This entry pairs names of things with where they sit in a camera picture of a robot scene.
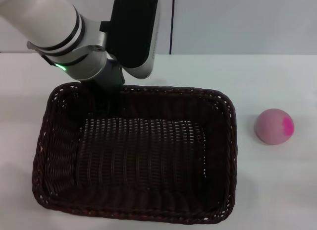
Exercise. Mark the pink foam ball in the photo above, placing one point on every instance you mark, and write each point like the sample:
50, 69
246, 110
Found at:
271, 127

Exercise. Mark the dark vertical wall strip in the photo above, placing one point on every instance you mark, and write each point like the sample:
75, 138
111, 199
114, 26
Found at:
172, 21

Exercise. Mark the dark brown woven basket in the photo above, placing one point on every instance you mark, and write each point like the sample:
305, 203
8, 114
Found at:
138, 155

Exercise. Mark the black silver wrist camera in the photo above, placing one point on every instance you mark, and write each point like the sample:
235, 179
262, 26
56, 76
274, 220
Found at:
133, 29

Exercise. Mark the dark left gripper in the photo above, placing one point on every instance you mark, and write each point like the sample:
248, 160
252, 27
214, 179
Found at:
110, 75

